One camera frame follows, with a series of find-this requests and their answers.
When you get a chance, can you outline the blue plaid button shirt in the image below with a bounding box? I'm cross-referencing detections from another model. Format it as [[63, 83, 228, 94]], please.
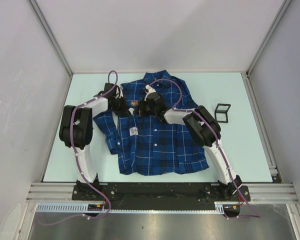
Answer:
[[93, 70, 209, 176]]

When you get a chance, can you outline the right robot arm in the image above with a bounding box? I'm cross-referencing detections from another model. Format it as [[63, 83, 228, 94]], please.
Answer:
[[133, 92, 243, 201]]

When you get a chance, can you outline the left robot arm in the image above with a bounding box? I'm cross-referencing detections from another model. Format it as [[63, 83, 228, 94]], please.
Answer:
[[59, 83, 130, 200]]

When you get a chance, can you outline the portrait round brooch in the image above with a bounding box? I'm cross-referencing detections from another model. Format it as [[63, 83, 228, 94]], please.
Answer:
[[130, 100, 138, 107]]

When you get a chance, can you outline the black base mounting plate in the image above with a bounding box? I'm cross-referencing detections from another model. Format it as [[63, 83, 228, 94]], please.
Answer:
[[71, 182, 243, 202]]

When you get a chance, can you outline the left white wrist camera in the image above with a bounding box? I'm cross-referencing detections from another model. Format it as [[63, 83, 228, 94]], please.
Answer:
[[113, 85, 124, 99]]

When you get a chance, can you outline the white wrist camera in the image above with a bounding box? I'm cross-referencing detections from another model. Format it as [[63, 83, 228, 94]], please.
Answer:
[[113, 85, 124, 99], [144, 84, 157, 100]]

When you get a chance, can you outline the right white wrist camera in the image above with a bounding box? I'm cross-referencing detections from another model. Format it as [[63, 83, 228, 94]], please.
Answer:
[[144, 84, 157, 100]]

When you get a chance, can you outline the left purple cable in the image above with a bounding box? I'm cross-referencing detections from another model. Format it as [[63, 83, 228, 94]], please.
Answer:
[[37, 70, 120, 226]]

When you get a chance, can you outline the purple cable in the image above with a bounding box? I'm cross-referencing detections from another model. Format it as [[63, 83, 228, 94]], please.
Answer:
[[148, 78, 263, 220], [37, 70, 120, 226]]

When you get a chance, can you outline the black square frame stand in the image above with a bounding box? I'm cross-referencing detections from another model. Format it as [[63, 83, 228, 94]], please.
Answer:
[[214, 103, 231, 124]]

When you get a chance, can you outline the grey slotted cable duct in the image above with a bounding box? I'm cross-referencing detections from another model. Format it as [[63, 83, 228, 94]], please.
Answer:
[[36, 202, 240, 214]]

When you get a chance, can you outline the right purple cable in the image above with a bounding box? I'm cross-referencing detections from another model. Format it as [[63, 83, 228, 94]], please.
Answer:
[[148, 78, 263, 220]]

